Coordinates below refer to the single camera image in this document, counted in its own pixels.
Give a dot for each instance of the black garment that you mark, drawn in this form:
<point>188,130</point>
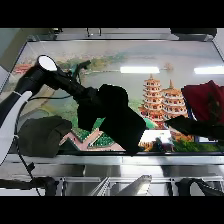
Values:
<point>120,116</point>

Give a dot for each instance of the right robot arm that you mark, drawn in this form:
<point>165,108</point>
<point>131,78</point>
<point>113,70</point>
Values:
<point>186,126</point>

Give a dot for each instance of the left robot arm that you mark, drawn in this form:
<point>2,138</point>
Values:
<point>36,77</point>

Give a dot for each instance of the dark green garment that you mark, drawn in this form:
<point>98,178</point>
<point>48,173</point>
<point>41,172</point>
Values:
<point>41,135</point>

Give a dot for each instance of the red garment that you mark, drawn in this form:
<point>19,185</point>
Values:
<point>201,98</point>

